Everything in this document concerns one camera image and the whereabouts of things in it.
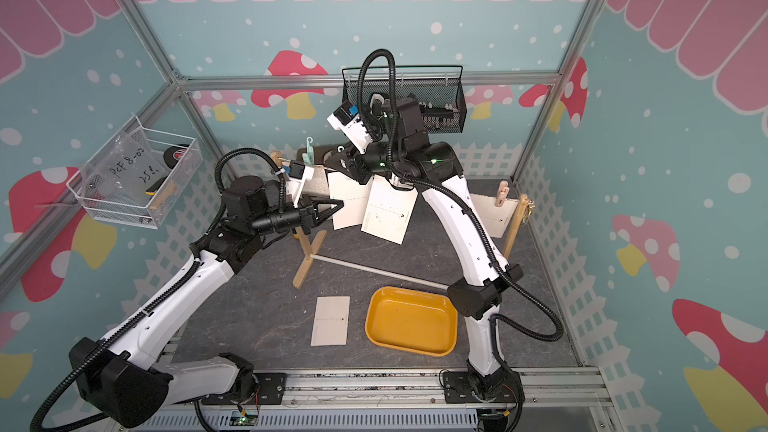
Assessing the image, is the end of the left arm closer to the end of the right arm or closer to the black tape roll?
the end of the right arm

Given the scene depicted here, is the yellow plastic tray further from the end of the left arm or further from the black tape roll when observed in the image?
the black tape roll

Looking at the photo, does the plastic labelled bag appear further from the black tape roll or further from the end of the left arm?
the end of the left arm

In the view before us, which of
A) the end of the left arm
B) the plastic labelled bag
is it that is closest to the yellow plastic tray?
the end of the left arm

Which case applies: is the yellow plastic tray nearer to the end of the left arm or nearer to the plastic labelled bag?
the end of the left arm

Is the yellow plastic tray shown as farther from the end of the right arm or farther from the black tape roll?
the black tape roll

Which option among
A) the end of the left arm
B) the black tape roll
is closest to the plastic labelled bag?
the black tape roll

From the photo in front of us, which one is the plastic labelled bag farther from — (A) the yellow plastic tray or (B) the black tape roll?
(A) the yellow plastic tray

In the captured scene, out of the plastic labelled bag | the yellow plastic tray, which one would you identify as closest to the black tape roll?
the plastic labelled bag

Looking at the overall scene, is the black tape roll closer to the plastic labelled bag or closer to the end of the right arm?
the plastic labelled bag

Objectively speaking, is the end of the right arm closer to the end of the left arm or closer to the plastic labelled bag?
the end of the left arm

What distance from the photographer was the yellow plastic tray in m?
0.84
